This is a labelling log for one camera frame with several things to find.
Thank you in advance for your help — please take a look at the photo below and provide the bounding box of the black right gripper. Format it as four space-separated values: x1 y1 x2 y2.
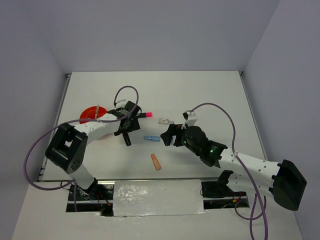
160 123 201 156

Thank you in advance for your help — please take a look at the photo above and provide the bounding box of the orange highlighter black body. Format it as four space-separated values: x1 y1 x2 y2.
122 132 132 147

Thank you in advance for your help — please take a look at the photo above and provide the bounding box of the light blue correction tape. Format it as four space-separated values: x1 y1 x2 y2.
143 135 161 142

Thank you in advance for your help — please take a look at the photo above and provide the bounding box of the pink highlighter black body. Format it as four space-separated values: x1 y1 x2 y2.
138 112 153 118

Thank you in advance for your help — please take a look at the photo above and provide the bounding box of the green clear pen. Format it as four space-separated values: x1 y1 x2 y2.
94 104 100 119

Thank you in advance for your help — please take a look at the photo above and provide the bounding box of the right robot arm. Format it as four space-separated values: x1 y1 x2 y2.
160 124 307 211

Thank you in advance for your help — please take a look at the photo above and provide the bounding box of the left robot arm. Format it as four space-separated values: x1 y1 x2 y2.
45 101 142 200

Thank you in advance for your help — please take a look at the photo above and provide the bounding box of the small white eraser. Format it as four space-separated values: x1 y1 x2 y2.
158 118 170 125

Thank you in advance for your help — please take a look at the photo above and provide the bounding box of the salmon pink eraser stick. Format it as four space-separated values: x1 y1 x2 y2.
150 153 162 171

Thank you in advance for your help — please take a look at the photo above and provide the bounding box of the orange round pen holder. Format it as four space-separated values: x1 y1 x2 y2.
79 105 107 124

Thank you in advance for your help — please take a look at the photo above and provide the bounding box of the silver foil covered plate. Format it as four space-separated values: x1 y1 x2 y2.
112 179 205 217

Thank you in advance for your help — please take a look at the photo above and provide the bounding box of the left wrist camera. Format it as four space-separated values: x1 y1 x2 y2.
114 99 127 108

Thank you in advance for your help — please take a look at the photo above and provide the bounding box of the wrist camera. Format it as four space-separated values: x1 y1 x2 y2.
181 110 198 129
114 99 127 108

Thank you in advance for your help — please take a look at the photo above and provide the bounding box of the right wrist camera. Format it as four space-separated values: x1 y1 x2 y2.
181 110 198 129

